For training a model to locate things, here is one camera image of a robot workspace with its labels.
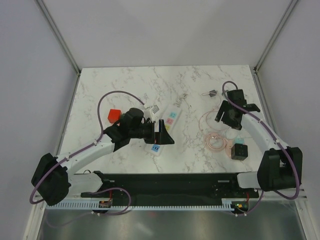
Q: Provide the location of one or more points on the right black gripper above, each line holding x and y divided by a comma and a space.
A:
224, 107

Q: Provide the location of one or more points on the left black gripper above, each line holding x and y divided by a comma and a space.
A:
161, 137

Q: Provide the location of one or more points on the teal small plug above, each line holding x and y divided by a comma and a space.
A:
239, 141

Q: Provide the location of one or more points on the small grey charger plug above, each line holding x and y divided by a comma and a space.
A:
212, 93

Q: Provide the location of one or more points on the black cube adapter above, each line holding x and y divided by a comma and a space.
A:
239, 152

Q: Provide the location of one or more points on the red cube plug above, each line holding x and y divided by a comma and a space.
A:
114, 115

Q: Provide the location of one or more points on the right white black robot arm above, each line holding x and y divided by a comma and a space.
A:
281, 165

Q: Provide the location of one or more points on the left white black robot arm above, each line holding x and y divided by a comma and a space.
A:
52, 177

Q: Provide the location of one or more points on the right aluminium frame post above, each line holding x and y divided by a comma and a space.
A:
275, 34

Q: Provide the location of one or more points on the aluminium frame post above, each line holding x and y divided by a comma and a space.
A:
58, 35
275, 34

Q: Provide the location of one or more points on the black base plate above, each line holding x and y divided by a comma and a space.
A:
183, 189

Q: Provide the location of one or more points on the white slotted cable duct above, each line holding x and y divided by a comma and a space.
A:
99, 205

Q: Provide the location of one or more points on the aluminium front rail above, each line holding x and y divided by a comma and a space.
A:
289, 194

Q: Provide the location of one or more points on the left aluminium frame post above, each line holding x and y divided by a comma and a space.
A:
58, 35

